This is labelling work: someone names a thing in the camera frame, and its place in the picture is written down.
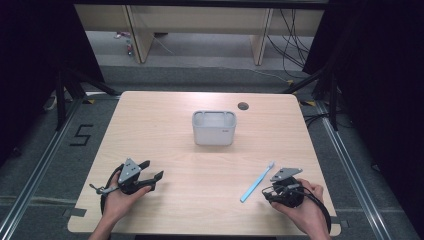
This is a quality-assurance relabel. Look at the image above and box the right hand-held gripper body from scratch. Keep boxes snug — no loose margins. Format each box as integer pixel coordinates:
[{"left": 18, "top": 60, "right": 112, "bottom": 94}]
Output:
[{"left": 269, "top": 167, "right": 305, "bottom": 209}]

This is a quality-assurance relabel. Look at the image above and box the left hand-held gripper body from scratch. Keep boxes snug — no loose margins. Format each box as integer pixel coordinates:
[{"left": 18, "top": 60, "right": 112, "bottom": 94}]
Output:
[{"left": 116, "top": 158, "right": 156, "bottom": 196}]

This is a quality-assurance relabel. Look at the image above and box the light blue toothbrush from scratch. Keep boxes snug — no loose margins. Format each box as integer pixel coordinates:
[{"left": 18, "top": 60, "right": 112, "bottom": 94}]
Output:
[{"left": 240, "top": 161, "right": 276, "bottom": 204}]

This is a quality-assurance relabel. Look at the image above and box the white plastic holder box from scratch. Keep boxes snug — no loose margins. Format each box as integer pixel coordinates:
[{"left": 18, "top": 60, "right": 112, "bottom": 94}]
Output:
[{"left": 191, "top": 110, "right": 238, "bottom": 147}]

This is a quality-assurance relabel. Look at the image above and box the person's left hand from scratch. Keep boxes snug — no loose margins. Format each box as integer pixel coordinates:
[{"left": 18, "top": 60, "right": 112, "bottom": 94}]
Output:
[{"left": 100, "top": 171, "right": 152, "bottom": 228}]

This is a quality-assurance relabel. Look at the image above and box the person's right hand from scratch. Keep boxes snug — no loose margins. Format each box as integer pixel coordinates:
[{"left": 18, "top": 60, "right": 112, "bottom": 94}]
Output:
[{"left": 271, "top": 177, "right": 330, "bottom": 237}]

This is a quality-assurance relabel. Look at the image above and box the black metal stand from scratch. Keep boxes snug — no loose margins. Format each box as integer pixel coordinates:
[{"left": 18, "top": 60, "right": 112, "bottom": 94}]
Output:
[
  {"left": 281, "top": 64, "right": 341, "bottom": 132},
  {"left": 54, "top": 64, "right": 121, "bottom": 132}
]

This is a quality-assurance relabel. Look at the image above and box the black curtain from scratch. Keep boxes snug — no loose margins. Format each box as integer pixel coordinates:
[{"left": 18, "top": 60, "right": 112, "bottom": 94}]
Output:
[
  {"left": 0, "top": 0, "right": 106, "bottom": 168},
  {"left": 301, "top": 0, "right": 424, "bottom": 231}
]

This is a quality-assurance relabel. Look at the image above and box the grey plug with cable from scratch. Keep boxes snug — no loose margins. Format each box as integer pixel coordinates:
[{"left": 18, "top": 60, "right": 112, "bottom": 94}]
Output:
[{"left": 89, "top": 183, "right": 120, "bottom": 196}]

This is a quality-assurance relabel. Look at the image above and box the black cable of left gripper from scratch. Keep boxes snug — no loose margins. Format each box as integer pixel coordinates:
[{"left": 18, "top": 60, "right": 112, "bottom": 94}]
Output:
[{"left": 99, "top": 163, "right": 125, "bottom": 215}]

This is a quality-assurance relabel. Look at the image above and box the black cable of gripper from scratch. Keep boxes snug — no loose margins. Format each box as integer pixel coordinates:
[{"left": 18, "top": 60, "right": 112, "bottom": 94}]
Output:
[
  {"left": 296, "top": 186, "right": 332, "bottom": 234},
  {"left": 99, "top": 163, "right": 125, "bottom": 215}
]

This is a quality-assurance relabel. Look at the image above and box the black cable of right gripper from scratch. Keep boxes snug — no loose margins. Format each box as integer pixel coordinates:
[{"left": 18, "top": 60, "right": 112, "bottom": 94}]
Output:
[{"left": 296, "top": 186, "right": 332, "bottom": 234}]

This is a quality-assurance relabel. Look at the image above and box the aluminium floor rail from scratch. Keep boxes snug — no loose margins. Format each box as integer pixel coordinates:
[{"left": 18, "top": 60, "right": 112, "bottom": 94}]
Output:
[
  {"left": 0, "top": 98, "right": 84, "bottom": 240},
  {"left": 314, "top": 99, "right": 393, "bottom": 240}
]

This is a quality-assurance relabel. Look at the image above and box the thick white cable loop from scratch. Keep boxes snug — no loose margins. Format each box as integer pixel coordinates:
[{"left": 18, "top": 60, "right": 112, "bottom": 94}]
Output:
[{"left": 42, "top": 93, "right": 59, "bottom": 112}]

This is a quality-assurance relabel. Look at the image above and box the bundle of black hanging cables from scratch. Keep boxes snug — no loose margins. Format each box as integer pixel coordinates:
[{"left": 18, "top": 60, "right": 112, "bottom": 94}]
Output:
[{"left": 265, "top": 9, "right": 316, "bottom": 79}]

